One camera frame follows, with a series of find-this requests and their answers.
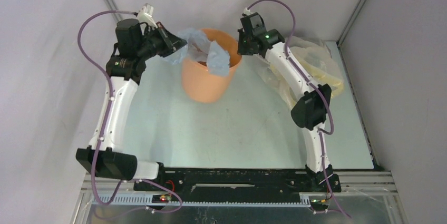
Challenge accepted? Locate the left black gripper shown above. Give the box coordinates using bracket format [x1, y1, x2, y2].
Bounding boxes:
[136, 22, 187, 61]

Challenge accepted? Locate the blue plastic trash bag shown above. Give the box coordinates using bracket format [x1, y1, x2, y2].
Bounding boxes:
[162, 28, 230, 76]

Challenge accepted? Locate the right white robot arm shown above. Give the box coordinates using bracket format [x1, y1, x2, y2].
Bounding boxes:
[238, 10, 332, 191]

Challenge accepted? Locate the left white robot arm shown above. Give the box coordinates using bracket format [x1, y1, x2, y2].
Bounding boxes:
[75, 18, 187, 191]

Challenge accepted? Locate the orange plastic trash bin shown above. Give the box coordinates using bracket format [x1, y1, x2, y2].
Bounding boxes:
[182, 28, 242, 103]

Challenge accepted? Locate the clear white plastic bag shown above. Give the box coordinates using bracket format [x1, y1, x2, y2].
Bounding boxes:
[256, 36, 334, 91]

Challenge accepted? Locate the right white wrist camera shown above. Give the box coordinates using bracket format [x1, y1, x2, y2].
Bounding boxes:
[242, 7, 252, 17]

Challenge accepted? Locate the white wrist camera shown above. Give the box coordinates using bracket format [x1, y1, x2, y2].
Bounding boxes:
[242, 7, 252, 17]
[137, 3, 157, 28]

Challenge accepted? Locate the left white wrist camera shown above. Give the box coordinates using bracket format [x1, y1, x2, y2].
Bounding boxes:
[137, 3, 157, 28]

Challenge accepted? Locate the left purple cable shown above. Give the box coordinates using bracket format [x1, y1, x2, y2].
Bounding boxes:
[76, 10, 184, 216]

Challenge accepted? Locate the purple cable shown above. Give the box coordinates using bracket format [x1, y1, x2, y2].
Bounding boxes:
[76, 10, 184, 216]
[246, 0, 352, 220]

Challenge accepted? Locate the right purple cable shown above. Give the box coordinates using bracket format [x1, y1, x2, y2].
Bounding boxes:
[246, 0, 352, 220]

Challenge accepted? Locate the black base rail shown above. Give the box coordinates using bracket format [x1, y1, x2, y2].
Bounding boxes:
[155, 168, 342, 204]

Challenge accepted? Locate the aluminium frame front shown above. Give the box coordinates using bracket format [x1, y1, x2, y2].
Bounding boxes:
[71, 168, 408, 223]

